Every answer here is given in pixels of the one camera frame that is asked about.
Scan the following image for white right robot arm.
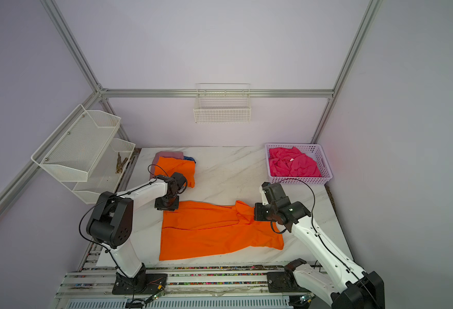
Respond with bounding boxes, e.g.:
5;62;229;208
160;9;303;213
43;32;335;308
254;202;386;308

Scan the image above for folded blue t-shirt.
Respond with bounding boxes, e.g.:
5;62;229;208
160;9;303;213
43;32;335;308
183;156;196;163

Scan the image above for white mesh lower shelf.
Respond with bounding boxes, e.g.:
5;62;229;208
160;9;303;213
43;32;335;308
63;139;135;204

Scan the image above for orange t-shirt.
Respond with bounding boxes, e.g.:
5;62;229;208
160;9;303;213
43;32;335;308
153;157;196;188
159;200;284;261

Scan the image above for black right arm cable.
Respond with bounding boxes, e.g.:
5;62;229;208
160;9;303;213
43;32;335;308
268;177;382;309

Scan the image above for pink t-shirt in basket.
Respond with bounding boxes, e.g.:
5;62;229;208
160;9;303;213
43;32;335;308
268;148;322;178

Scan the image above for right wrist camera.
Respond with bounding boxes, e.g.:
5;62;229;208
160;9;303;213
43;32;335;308
260;182;291;211

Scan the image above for aluminium frame profile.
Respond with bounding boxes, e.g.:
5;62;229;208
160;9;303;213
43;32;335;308
0;1;382;221

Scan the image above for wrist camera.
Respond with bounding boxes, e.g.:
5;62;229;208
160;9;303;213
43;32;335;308
260;182;291;211
169;172;188;194

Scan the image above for lilac perforated plastic basket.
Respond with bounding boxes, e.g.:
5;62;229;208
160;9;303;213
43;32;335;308
265;143;333;185

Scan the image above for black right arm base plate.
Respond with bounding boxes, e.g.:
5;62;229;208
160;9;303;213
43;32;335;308
266;272;311;293

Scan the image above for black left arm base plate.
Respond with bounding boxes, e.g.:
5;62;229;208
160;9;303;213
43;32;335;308
112;272;168;296

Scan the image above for wooden clothespins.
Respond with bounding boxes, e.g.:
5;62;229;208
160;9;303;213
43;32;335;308
115;152;130;174

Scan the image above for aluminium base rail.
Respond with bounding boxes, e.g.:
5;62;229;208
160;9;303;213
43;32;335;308
50;250;378;309

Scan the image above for folded mauve t-shirt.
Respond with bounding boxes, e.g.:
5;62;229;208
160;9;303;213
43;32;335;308
149;151;184;178

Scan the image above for folded orange t-shirt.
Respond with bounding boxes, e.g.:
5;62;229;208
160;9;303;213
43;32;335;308
153;157;196;188

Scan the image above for white mesh shelf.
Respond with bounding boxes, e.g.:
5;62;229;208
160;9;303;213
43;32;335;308
63;139;135;204
31;105;121;182

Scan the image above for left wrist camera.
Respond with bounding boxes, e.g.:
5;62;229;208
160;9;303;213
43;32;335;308
169;172;188;194

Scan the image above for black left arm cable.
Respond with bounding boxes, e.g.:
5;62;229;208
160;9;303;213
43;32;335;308
78;164;189;309

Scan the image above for white wire wall basket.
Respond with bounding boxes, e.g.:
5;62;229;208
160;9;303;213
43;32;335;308
193;83;252;124

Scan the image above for white mesh upper shelf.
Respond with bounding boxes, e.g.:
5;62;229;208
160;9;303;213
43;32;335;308
31;105;121;182

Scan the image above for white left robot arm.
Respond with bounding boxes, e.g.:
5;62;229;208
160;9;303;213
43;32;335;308
86;174;188;279

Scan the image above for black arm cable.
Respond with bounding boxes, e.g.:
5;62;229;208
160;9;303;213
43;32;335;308
78;164;189;309
268;177;382;309

